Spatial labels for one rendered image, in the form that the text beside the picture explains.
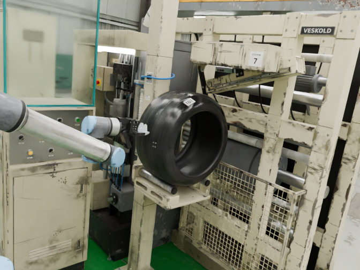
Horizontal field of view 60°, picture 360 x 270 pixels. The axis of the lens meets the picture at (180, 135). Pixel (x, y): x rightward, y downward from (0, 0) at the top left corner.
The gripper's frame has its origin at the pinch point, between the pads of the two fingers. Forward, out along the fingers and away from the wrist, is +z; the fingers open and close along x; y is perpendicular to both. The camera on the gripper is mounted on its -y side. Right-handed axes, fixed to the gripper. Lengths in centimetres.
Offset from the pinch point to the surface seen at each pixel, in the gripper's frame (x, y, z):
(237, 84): -8, 38, 57
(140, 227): 28, -75, 31
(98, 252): 73, -121, 31
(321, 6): 185, 235, 491
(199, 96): -8.2, 25.8, 25.5
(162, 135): -8.9, 1.5, 3.6
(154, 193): 6.3, -39.3, 19.3
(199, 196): -8, -38, 46
